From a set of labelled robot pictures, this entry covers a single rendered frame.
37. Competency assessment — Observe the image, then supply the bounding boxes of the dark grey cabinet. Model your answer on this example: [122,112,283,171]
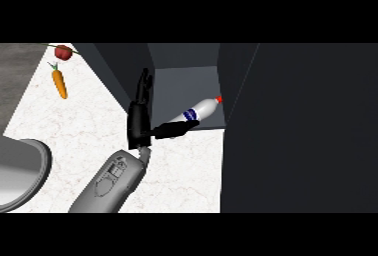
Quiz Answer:
[72,42,261,132]

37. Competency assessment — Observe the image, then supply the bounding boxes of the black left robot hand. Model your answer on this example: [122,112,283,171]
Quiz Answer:
[125,67,202,151]

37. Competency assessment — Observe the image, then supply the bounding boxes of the red pepper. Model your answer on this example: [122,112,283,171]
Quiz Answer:
[51,43,77,62]

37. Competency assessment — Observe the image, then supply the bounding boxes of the grey metal pot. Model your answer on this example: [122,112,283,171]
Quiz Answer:
[0,135,53,214]

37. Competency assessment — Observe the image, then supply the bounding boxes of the white plastic water bottle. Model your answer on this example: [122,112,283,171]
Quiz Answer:
[167,95,224,124]

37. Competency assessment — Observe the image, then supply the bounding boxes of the orange carrot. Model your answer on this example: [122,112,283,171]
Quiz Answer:
[46,61,69,101]

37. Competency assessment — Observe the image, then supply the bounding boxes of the dark grey cabinet door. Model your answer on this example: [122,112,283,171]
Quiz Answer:
[218,42,378,214]

